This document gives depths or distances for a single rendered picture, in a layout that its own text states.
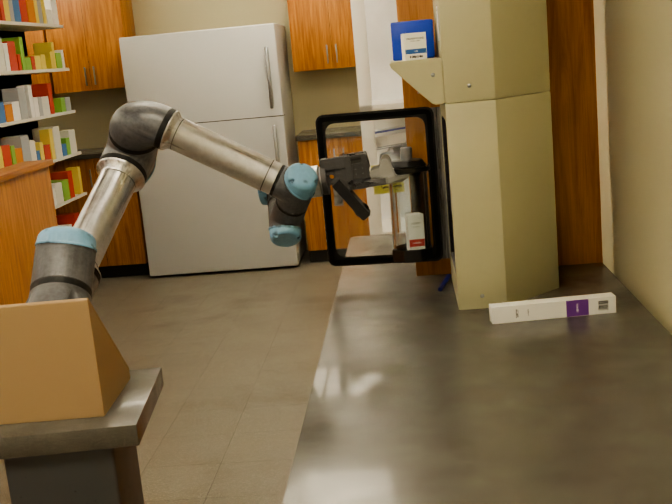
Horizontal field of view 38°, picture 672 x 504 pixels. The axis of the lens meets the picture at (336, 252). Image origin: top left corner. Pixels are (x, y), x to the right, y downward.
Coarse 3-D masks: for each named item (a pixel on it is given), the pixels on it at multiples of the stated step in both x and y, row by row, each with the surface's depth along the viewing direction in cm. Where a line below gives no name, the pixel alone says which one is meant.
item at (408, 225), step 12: (396, 168) 225; (408, 168) 224; (408, 180) 225; (420, 180) 226; (396, 192) 227; (408, 192) 226; (420, 192) 227; (396, 204) 228; (408, 204) 227; (420, 204) 227; (396, 216) 229; (408, 216) 227; (420, 216) 228; (396, 228) 229; (408, 228) 228; (420, 228) 228; (396, 240) 230; (408, 240) 228; (420, 240) 229
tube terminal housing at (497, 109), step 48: (480, 0) 207; (528, 0) 216; (480, 48) 209; (528, 48) 217; (480, 96) 211; (528, 96) 219; (480, 144) 213; (528, 144) 220; (480, 192) 216; (528, 192) 222; (480, 240) 218; (528, 240) 223; (480, 288) 220; (528, 288) 225
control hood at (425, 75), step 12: (408, 60) 218; (420, 60) 211; (432, 60) 210; (396, 72) 212; (408, 72) 211; (420, 72) 211; (432, 72) 211; (420, 84) 212; (432, 84) 211; (432, 96) 212; (444, 96) 212
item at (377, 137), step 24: (384, 120) 246; (408, 120) 245; (336, 144) 249; (360, 144) 248; (384, 144) 247; (408, 144) 246; (360, 192) 250; (384, 192) 249; (336, 216) 253; (384, 216) 251; (336, 240) 254; (360, 240) 253; (384, 240) 252; (432, 240) 250
